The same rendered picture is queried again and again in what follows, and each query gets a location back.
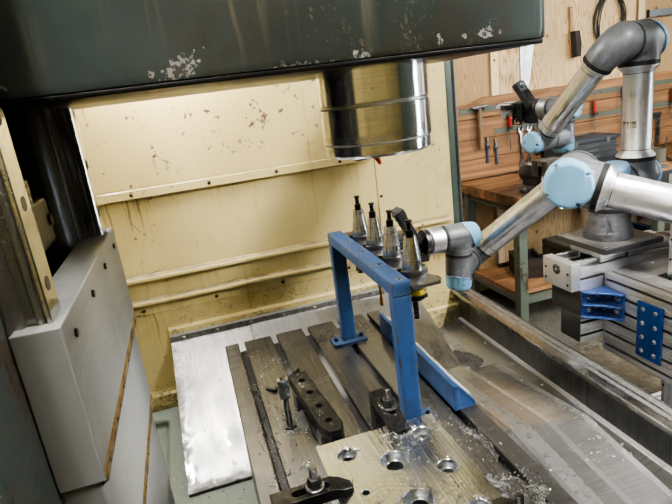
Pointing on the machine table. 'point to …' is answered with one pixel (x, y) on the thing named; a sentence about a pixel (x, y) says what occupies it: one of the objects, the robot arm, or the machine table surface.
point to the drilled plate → (367, 467)
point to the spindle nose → (375, 110)
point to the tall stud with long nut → (285, 400)
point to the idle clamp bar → (306, 398)
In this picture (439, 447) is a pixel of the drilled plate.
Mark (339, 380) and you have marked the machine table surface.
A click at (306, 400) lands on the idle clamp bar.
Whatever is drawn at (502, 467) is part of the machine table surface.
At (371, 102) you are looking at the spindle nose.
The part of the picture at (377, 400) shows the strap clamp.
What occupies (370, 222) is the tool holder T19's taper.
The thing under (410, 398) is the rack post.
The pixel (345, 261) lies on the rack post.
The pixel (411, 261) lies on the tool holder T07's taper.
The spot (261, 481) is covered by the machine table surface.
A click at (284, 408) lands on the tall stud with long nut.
